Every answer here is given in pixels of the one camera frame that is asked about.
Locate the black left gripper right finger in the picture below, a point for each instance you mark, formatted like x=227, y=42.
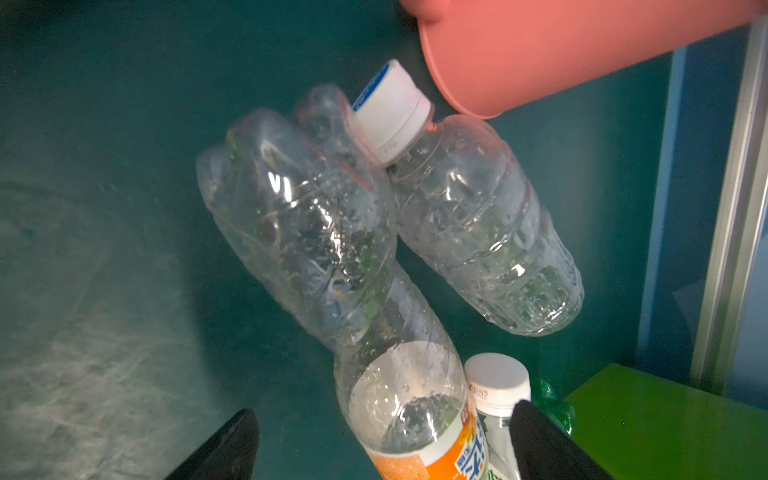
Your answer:
x=543, y=451

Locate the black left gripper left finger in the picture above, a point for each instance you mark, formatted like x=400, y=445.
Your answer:
x=230, y=453

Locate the clear bottle orange Fanta label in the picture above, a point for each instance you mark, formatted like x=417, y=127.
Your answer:
x=311, y=215

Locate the green plastic bin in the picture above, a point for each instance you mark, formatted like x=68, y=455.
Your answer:
x=639, y=426

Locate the crushed green bottle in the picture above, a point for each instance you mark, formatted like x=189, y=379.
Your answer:
x=559, y=412

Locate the clear bottle white green label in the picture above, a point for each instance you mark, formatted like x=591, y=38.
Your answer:
x=497, y=383

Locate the clear bottle white cap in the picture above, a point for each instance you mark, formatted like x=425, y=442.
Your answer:
x=466, y=207

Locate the pink watering can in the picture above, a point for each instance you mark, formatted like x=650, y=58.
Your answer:
x=488, y=57

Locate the left aluminium frame post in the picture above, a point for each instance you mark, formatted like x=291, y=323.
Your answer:
x=740, y=218

